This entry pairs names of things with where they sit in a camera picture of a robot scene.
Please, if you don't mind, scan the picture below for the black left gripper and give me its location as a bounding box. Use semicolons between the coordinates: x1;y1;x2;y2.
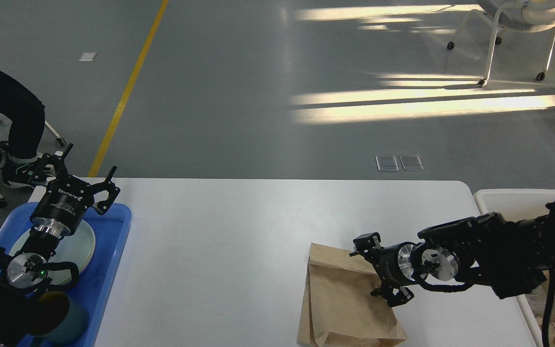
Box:
29;144;121;238

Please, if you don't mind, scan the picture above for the light green plate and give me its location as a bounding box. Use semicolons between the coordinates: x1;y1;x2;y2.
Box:
8;220;95;285

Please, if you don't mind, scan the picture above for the small grey floor plate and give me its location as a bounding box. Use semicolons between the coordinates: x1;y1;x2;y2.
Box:
376;155;399;172

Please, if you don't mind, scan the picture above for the white plastic bin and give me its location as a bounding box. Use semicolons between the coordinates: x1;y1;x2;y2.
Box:
473;188;555;347

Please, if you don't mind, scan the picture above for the large brown paper bag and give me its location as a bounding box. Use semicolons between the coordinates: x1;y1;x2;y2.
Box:
297;243;408;347

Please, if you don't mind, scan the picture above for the dark teal mug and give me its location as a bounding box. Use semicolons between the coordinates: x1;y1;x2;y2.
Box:
28;291;89;347

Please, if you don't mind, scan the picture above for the seated person in black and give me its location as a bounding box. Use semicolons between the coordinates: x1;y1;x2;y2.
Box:
0;54;47;188

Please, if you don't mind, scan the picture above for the white chair leg left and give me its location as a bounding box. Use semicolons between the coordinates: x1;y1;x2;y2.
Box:
44;120;67;148

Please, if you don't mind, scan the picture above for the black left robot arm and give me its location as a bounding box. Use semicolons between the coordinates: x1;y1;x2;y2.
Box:
0;145;132;347

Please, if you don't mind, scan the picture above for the white chair on casters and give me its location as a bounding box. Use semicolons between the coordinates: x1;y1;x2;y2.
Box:
447;0;555;88

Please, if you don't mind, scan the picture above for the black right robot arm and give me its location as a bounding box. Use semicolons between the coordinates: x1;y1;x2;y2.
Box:
350;200;555;347

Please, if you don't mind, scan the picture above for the blue plastic tray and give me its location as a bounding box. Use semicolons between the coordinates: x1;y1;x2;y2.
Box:
0;202;132;347

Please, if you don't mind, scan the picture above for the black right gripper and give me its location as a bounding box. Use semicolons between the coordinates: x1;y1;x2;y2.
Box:
349;233;417;308

